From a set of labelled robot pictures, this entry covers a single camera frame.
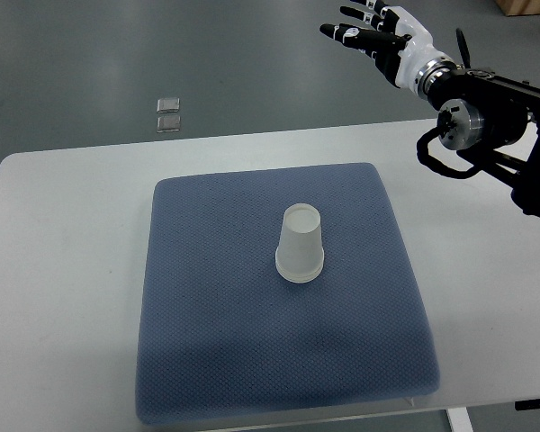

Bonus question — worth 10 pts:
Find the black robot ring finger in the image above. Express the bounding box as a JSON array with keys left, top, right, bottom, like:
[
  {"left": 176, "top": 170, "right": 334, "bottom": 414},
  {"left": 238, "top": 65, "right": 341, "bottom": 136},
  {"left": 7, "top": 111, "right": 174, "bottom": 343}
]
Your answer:
[{"left": 358, "top": 49, "right": 378, "bottom": 60}]

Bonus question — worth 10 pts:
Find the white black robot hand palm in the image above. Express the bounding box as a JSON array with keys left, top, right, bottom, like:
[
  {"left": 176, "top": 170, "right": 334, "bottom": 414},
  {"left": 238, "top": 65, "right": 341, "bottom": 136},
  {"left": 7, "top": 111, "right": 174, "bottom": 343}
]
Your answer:
[{"left": 374, "top": 8, "right": 453, "bottom": 90}]

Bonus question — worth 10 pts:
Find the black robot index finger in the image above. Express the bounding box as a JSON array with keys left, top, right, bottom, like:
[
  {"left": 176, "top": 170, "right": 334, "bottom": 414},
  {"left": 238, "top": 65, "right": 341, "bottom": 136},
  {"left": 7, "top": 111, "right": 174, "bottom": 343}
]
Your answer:
[{"left": 339, "top": 5, "right": 399, "bottom": 32}]

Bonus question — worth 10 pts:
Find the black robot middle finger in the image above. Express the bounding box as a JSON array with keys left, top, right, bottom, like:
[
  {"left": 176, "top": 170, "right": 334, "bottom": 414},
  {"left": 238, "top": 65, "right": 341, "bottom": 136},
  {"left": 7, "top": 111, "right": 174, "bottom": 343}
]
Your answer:
[{"left": 349, "top": 0, "right": 399, "bottom": 21}]

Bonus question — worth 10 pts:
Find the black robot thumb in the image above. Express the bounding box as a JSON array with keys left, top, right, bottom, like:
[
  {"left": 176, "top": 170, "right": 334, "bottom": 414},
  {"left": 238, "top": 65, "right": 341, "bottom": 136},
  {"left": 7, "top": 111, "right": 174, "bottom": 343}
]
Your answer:
[{"left": 319, "top": 23, "right": 409, "bottom": 50}]

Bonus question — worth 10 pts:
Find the white paper cup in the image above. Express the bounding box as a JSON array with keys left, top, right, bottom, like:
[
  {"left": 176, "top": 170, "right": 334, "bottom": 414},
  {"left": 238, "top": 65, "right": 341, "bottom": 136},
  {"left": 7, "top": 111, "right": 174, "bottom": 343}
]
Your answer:
[
  {"left": 276, "top": 265, "right": 323, "bottom": 284},
  {"left": 274, "top": 203, "right": 325, "bottom": 274}
]

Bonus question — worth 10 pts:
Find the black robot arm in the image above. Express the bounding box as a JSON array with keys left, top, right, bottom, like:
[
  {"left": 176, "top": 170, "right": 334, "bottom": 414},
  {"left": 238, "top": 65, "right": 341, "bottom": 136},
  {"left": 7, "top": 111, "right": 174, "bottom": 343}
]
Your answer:
[{"left": 319, "top": 1, "right": 540, "bottom": 218}]

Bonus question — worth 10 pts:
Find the wooden box corner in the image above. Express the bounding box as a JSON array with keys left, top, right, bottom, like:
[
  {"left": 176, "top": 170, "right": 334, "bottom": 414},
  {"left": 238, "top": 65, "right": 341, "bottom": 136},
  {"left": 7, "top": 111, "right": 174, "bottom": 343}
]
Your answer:
[{"left": 495, "top": 0, "right": 540, "bottom": 16}]

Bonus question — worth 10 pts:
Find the upper floor socket plate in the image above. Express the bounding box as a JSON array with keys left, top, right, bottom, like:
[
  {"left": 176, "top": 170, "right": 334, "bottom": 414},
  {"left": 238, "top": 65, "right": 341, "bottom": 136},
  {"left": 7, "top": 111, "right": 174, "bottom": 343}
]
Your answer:
[{"left": 157, "top": 96, "right": 180, "bottom": 113}]

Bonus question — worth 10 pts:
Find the white paper cup on mat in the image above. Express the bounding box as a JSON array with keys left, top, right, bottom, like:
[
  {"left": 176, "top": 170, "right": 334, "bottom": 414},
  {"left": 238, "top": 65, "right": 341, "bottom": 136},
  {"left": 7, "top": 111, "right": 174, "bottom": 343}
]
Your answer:
[{"left": 276, "top": 265, "right": 323, "bottom": 284}]

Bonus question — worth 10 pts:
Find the blue mesh cushion mat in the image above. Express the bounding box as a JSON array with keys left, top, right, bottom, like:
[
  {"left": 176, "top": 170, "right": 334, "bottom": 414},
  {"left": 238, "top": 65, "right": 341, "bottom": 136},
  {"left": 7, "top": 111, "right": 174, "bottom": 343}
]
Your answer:
[{"left": 136, "top": 163, "right": 440, "bottom": 425}]

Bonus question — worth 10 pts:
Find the white table leg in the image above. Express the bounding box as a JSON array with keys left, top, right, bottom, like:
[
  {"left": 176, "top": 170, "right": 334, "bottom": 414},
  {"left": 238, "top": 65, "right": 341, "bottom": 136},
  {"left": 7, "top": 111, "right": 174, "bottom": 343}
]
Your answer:
[{"left": 446, "top": 407, "right": 473, "bottom": 432}]

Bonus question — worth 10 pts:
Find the black table control panel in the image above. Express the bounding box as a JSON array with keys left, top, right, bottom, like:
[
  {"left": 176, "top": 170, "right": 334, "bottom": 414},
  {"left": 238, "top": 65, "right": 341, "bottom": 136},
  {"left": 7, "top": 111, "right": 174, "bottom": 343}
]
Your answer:
[{"left": 514, "top": 399, "right": 540, "bottom": 411}]

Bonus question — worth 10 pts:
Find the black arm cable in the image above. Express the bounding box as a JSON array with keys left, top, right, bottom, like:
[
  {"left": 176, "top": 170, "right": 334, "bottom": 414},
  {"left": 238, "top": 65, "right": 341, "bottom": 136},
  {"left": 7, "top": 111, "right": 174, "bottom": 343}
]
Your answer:
[{"left": 416, "top": 126, "right": 482, "bottom": 180}]

